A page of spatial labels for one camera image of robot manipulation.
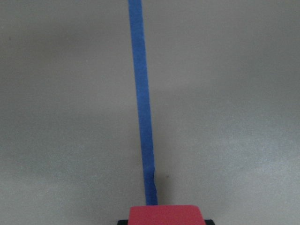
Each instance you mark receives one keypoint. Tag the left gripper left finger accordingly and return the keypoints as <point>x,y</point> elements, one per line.
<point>122,222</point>

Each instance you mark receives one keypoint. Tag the red block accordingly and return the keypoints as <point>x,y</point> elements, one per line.
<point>165,215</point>

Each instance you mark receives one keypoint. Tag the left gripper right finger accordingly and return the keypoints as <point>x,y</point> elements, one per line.
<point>209,222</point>

